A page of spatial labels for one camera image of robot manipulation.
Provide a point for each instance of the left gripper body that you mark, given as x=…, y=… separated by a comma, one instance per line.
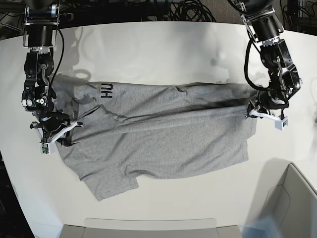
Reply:
x=262, y=103

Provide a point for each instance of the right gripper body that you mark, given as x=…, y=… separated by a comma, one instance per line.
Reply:
x=50, y=126

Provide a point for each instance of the grey T-shirt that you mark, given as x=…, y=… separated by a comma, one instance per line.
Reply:
x=160, y=131

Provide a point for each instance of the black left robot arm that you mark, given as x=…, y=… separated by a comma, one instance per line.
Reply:
x=264, y=27

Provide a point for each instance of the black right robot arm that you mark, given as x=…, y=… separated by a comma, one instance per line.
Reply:
x=41, y=18

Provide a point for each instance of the grey bin at bottom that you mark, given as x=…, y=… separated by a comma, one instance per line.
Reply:
x=108, y=228

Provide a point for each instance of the grey bin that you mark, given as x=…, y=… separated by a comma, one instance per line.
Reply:
x=293, y=206
x=108, y=228

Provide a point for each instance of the grey bin at right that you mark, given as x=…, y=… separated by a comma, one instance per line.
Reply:
x=293, y=206

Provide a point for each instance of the blue cloth in bin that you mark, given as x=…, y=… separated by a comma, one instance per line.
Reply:
x=262, y=228

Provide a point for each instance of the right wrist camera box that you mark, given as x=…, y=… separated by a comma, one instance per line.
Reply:
x=47, y=148

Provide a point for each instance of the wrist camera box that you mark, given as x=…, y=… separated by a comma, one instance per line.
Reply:
x=47, y=148
x=281, y=123

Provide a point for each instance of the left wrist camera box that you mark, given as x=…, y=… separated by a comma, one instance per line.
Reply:
x=281, y=123

